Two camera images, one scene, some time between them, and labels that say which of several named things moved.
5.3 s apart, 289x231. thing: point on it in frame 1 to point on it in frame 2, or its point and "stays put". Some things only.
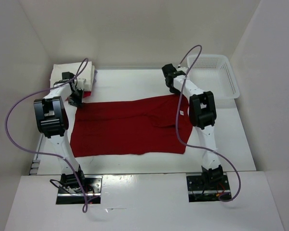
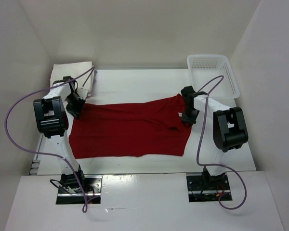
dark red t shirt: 146,125 stays put
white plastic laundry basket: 213,72 stays put
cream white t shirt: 82,70 stays put
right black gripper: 174,91 to 191,121
